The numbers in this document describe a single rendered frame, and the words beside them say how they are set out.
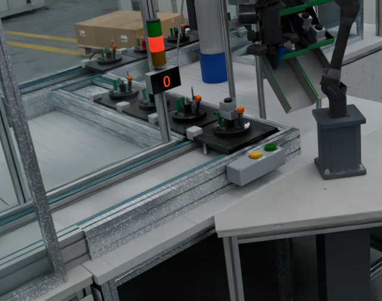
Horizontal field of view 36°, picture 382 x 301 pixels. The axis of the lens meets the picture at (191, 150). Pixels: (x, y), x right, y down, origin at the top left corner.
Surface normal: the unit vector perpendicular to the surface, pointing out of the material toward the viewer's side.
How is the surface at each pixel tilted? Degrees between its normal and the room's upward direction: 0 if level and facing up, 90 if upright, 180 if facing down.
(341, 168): 90
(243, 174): 90
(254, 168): 90
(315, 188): 0
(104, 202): 0
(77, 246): 90
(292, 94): 45
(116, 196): 0
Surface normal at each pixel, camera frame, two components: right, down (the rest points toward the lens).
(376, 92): 0.62, 0.25
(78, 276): -0.13, -0.91
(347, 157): 0.03, 0.40
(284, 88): 0.24, -0.43
